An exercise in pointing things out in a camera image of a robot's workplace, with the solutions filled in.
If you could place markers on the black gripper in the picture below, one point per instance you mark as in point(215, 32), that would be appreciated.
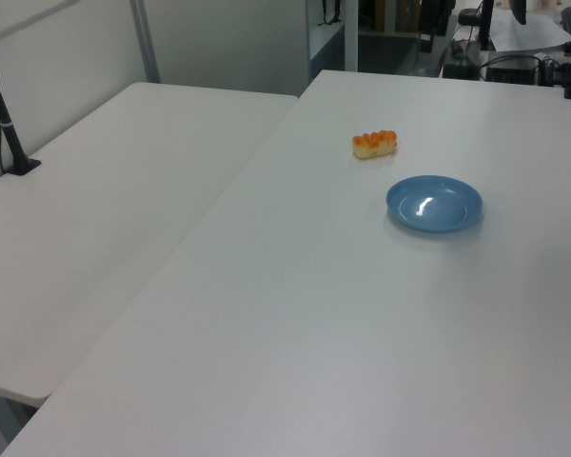
point(438, 14)

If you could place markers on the orange glazed bread loaf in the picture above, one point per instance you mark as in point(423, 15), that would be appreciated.
point(375, 147)

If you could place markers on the blue round plate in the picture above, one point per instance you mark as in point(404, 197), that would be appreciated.
point(433, 207)

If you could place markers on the yellow box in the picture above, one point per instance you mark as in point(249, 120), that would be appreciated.
point(399, 14)

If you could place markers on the small black flat box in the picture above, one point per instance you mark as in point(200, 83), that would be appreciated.
point(459, 71)

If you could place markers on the black monitor stand pole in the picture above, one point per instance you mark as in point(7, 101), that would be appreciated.
point(486, 24)

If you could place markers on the black electronics box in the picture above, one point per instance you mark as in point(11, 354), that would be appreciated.
point(511, 71)

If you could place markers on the black curved object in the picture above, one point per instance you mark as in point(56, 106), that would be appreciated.
point(518, 10)

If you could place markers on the white desk board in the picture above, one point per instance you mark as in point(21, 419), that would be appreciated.
point(528, 35)

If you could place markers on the white side table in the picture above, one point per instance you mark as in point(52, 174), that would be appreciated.
point(100, 214)

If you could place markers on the white metal shelf frame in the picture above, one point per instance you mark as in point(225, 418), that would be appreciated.
point(349, 38)

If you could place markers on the grey partition post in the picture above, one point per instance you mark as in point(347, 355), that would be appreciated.
point(145, 40)

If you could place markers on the black camera pole with base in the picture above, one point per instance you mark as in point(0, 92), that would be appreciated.
point(5, 126)

